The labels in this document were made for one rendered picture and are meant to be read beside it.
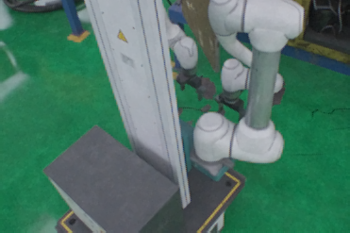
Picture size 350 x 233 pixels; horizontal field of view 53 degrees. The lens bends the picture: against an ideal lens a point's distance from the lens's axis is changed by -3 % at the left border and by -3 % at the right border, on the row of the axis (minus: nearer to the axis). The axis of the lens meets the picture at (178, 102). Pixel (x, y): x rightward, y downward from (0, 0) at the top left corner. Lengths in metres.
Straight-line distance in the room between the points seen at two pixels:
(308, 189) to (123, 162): 1.37
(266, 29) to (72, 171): 1.06
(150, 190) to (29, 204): 1.36
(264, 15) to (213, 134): 0.58
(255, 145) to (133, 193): 0.55
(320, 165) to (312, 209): 0.35
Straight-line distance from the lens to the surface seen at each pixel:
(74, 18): 3.81
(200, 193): 2.13
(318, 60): 2.51
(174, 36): 1.93
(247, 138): 1.51
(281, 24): 1.21
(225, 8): 1.20
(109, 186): 1.62
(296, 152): 2.71
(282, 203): 2.49
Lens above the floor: 2.21
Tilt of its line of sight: 48 degrees down
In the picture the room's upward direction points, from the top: 8 degrees counter-clockwise
